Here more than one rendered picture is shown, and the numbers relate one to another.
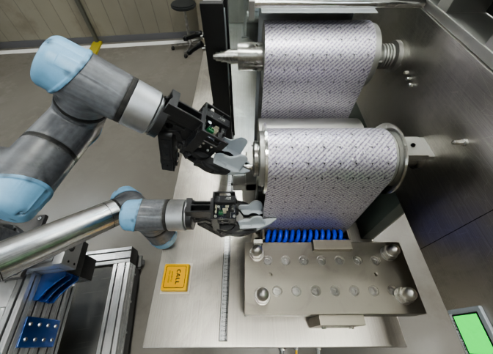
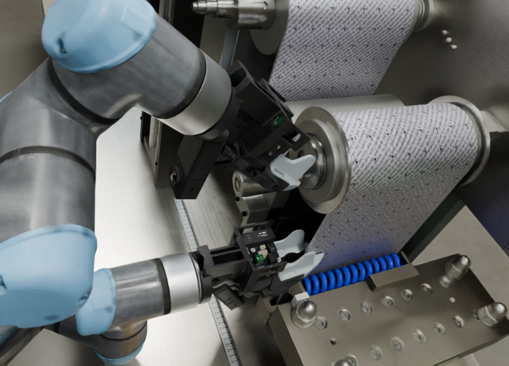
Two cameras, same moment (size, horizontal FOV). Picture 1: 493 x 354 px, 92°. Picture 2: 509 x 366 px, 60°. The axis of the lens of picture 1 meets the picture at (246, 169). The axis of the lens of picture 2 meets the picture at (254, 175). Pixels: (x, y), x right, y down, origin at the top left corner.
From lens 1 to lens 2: 0.29 m
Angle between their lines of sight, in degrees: 24
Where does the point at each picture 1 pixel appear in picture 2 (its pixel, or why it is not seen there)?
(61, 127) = (76, 134)
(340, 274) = (415, 313)
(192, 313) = not seen: outside the picture
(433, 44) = (477, 0)
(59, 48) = not seen: outside the picture
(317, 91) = (345, 58)
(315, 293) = (396, 348)
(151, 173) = not seen: outside the picture
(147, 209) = (132, 283)
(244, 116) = not seen: hidden behind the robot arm
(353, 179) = (437, 171)
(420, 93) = (469, 57)
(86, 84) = (157, 55)
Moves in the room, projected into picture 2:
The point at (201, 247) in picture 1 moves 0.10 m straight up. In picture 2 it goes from (179, 344) to (186, 319)
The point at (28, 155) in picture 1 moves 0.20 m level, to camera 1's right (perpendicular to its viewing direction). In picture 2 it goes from (64, 189) to (308, 156)
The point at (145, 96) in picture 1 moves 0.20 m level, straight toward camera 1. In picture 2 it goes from (217, 72) to (403, 210)
